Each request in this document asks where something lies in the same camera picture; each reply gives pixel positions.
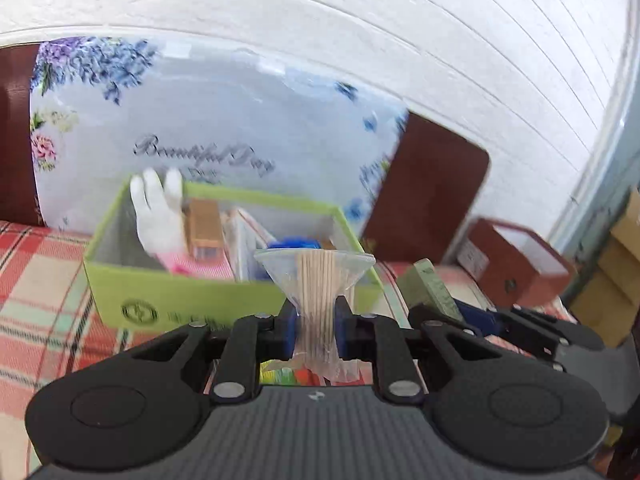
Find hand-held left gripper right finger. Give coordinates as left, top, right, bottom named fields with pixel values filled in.
left=334, top=296, right=506, bottom=405

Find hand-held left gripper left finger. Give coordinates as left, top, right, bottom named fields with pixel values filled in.
left=115, top=297, right=301, bottom=403

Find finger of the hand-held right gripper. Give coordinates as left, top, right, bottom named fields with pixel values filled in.
left=452, top=299, right=606, bottom=361

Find brown paper box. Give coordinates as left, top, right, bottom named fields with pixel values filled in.
left=456, top=217, right=578, bottom=308

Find stacked cardboard boxes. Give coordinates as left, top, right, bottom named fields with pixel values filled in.
left=570, top=200, right=640, bottom=348

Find white medicine box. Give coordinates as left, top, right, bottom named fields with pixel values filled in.
left=222, top=208, right=278, bottom=282

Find olive green small box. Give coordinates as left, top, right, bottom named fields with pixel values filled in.
left=402, top=258, right=466, bottom=323

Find plaid blanket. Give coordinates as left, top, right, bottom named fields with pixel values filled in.
left=0, top=220, right=576, bottom=476

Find gold small box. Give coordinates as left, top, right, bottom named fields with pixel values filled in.
left=184, top=199, right=224, bottom=261

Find white and pink glove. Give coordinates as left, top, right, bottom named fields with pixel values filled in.
left=129, top=167, right=236, bottom=281

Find clear bag of toothpicks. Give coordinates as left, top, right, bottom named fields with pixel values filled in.
left=253, top=249, right=376, bottom=385

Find light green cardboard box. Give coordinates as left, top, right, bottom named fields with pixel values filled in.
left=82, top=180, right=386, bottom=331

